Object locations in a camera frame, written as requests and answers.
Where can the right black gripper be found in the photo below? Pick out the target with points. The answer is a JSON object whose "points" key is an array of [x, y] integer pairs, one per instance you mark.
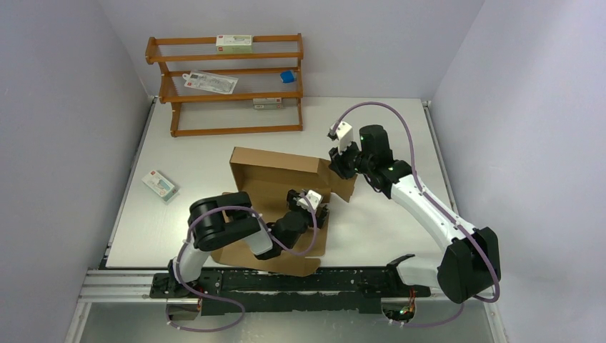
{"points": [[337, 161]]}

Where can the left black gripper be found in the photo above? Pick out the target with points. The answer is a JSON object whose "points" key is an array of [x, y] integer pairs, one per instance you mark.
{"points": [[293, 205]]}

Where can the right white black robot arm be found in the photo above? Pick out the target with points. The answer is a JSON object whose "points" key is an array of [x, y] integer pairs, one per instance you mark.
{"points": [[470, 263]]}

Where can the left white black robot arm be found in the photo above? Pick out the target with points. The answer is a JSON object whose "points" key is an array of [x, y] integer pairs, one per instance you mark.
{"points": [[219, 221]]}

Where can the small grey product box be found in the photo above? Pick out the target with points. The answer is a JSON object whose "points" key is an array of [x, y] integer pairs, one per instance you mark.
{"points": [[267, 103]]}

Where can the white green product box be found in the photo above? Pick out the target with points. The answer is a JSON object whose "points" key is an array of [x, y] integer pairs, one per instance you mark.
{"points": [[234, 44]]}

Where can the small blue block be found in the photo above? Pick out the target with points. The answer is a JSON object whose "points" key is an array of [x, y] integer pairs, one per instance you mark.
{"points": [[288, 76]]}

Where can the small white flat package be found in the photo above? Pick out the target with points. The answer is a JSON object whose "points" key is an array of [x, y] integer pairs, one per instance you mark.
{"points": [[163, 187]]}

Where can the orange wooden shelf rack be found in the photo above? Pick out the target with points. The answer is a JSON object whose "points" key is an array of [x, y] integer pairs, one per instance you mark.
{"points": [[197, 113]]}

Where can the clear plastic packaged item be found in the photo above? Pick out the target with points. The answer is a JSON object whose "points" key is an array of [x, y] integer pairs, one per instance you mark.
{"points": [[210, 82]]}

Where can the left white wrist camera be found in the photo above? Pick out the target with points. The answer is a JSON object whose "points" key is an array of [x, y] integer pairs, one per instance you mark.
{"points": [[309, 199]]}

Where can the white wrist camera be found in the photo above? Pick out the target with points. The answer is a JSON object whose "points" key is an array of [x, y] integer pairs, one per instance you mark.
{"points": [[309, 199], [342, 133]]}

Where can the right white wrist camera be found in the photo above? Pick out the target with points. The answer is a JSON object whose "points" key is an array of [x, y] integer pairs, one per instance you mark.
{"points": [[342, 133]]}

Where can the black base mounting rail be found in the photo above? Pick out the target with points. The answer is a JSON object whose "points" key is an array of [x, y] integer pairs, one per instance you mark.
{"points": [[328, 289]]}

